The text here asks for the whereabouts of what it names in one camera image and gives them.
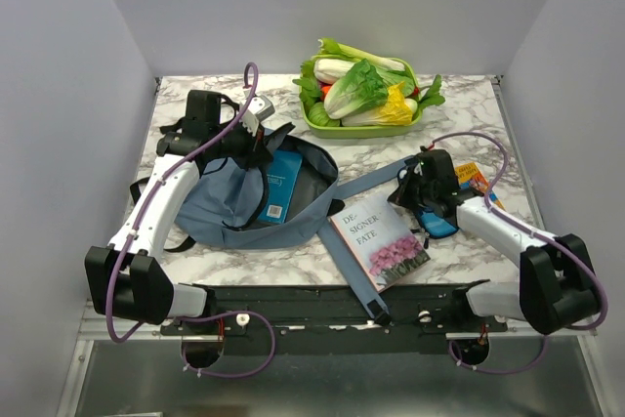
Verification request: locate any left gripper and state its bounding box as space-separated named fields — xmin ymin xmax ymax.
xmin=210 ymin=114 xmax=275 ymax=172

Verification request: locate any teal blue book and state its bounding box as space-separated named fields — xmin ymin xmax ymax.
xmin=259 ymin=150 xmax=303 ymax=224

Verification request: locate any blue student backpack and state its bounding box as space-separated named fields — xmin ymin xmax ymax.
xmin=129 ymin=118 xmax=416 ymax=325

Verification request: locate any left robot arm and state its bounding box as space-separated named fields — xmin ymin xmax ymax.
xmin=85 ymin=90 xmax=271 ymax=334

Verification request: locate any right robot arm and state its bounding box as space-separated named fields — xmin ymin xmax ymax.
xmin=389 ymin=149 xmax=604 ymax=335

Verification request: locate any blue dinosaur pencil case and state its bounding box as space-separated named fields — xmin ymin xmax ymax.
xmin=397 ymin=165 xmax=460 ymax=240

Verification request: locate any orange blue children's book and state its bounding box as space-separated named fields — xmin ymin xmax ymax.
xmin=455 ymin=162 xmax=489 ymax=194

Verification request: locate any designer fate flower book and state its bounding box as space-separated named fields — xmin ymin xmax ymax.
xmin=329 ymin=193 xmax=431 ymax=292

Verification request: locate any yellow napa cabbage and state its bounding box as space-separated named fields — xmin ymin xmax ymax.
xmin=341 ymin=81 xmax=418 ymax=127

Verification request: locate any green bok choy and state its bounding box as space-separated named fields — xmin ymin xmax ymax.
xmin=307 ymin=102 xmax=341 ymax=127

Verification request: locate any spinach bunch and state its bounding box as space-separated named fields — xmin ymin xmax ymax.
xmin=418 ymin=74 xmax=445 ymax=111

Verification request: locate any green vegetable tray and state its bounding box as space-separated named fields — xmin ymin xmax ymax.
xmin=293 ymin=56 xmax=423 ymax=139

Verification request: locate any orange carrot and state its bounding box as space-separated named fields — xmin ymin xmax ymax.
xmin=321 ymin=85 xmax=332 ymax=101

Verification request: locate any green napa cabbage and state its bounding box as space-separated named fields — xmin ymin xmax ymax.
xmin=323 ymin=60 xmax=388 ymax=120

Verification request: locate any celery stalk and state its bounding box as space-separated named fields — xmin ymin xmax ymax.
xmin=315 ymin=37 xmax=406 ymax=72

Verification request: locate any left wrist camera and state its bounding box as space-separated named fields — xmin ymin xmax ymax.
xmin=239 ymin=96 xmax=275 ymax=136

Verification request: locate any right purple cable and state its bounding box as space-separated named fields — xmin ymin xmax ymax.
xmin=419 ymin=131 xmax=610 ymax=375

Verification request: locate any purple cable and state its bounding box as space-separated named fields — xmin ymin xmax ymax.
xmin=419 ymin=131 xmax=610 ymax=375
xmin=104 ymin=62 xmax=277 ymax=382

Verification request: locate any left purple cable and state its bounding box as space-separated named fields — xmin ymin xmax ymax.
xmin=104 ymin=62 xmax=277 ymax=382

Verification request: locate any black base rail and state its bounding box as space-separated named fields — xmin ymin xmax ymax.
xmin=146 ymin=283 xmax=538 ymax=357

